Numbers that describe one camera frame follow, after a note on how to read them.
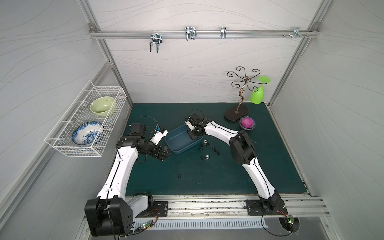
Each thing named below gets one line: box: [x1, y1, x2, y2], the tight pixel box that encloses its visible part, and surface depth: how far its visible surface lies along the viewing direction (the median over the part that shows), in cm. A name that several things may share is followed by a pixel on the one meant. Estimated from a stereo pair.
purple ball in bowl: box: [239, 115, 257, 131], surface depth 104 cm
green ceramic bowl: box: [90, 96, 115, 117], surface depth 73 cm
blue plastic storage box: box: [164, 124, 204, 155], surface depth 99 cm
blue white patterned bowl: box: [71, 121, 103, 146], surface depth 64 cm
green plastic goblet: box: [250, 76, 271, 105], surface depth 97 cm
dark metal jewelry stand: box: [224, 66, 268, 122], surface depth 98 cm
